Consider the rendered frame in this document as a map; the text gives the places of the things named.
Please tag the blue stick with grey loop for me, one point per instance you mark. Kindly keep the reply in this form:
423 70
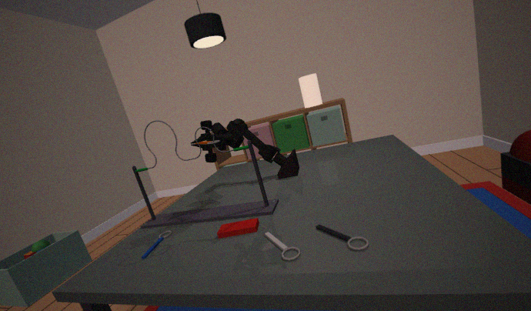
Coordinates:
155 244

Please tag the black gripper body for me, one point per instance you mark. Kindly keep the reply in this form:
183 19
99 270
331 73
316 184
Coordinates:
210 156

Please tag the red rectangular block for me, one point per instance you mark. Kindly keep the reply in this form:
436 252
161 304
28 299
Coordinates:
238 228

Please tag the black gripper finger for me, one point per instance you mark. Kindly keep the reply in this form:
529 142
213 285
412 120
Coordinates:
202 137
205 147

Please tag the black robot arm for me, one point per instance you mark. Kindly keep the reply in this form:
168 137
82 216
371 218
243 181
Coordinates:
234 138

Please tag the grey loop with black handle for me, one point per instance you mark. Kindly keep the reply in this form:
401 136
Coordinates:
343 237

